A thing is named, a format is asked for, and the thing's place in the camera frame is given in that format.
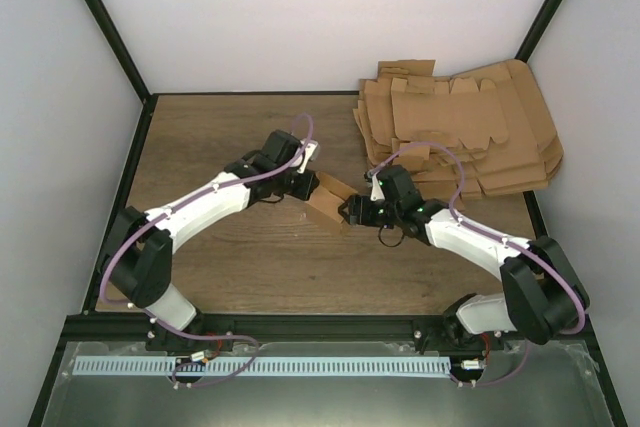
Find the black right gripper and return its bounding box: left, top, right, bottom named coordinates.
left=338, top=196, right=401, bottom=229

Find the brown cardboard box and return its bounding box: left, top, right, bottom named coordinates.
left=305, top=172, right=357, bottom=236

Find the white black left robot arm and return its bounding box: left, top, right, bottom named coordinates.
left=99, top=130, right=319, bottom=351

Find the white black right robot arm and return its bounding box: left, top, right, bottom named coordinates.
left=338, top=165, right=590, bottom=350

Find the stack of flat cardboard blanks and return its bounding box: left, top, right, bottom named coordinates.
left=353, top=59, right=564, bottom=201

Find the clear acrylic front plate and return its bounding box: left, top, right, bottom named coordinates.
left=42, top=341, right=613, bottom=426

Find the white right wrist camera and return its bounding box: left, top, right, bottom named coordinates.
left=364, top=171, right=385, bottom=202

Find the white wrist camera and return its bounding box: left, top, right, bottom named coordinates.
left=297, top=140, right=320, bottom=174
left=364, top=171, right=385, bottom=202

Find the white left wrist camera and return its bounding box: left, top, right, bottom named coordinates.
left=297, top=140, right=320, bottom=174

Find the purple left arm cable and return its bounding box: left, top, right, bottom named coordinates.
left=97, top=112, right=316, bottom=391

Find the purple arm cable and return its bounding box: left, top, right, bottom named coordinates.
left=97, top=112, right=316, bottom=391
left=367, top=141, right=589, bottom=389

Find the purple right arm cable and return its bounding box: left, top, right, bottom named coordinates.
left=367, top=141, right=589, bottom=389

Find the black front mounting rail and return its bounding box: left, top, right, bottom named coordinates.
left=59, top=311, right=594, bottom=351

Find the light blue slotted cable duct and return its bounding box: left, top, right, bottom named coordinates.
left=71, top=356, right=451, bottom=378

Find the black back left frame post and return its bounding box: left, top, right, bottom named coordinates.
left=84, top=0, right=151, bottom=103

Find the black frame post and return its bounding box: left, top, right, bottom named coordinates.
left=84, top=0, right=151, bottom=103
left=514, top=0, right=594, bottom=61

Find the black back right frame post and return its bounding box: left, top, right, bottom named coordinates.
left=514, top=0, right=594, bottom=61

